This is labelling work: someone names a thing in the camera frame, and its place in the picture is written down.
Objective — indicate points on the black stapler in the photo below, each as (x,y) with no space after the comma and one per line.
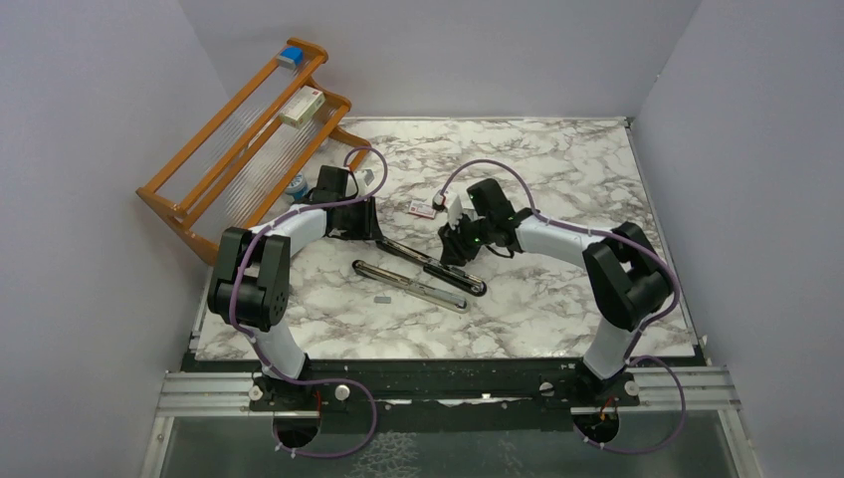
(451,275)

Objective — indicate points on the orange wooden shelf rack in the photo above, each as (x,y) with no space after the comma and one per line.
(235,169)

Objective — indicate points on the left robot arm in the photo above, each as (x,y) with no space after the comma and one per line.
(250,284)

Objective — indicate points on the blue grey eraser block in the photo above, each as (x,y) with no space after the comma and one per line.
(290,58)

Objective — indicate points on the white red box on shelf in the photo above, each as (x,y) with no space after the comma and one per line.
(301,106)

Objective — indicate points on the blue white jar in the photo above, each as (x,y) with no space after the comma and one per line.
(298,189)

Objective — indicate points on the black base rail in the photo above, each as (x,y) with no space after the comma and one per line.
(444,395)

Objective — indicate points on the red white staple box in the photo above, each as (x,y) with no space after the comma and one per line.
(421,209)

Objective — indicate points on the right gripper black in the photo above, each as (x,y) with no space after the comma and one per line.
(453,251)

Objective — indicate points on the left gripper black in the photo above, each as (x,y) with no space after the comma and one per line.
(368,227)

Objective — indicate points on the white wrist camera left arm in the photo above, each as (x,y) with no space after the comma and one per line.
(367,176)

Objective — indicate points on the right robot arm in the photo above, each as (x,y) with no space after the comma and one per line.
(628,280)

